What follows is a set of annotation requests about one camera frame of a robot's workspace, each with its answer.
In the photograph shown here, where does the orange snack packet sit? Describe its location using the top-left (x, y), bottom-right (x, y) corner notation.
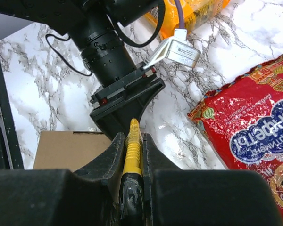
top-left (159, 0), bottom-right (230, 40)

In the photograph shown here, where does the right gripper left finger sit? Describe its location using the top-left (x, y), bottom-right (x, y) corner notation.
top-left (0, 133), bottom-right (125, 226)

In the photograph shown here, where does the brown cardboard express box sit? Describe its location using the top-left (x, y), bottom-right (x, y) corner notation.
top-left (33, 131), bottom-right (111, 172)

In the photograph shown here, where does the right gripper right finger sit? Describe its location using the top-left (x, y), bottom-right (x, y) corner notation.
top-left (143, 134), bottom-right (283, 226)

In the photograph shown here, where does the yellow utility knife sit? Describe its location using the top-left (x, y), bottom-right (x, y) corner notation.
top-left (119, 118), bottom-right (145, 226)

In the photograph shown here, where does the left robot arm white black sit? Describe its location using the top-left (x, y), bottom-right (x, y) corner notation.
top-left (0, 0), bottom-right (166, 139)

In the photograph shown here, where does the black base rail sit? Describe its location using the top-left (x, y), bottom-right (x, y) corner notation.
top-left (0, 63), bottom-right (24, 170)

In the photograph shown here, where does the red candy bag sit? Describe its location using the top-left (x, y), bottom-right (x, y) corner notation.
top-left (187, 54), bottom-right (283, 217)

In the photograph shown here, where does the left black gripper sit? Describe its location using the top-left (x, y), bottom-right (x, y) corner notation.
top-left (90, 62), bottom-right (165, 140)

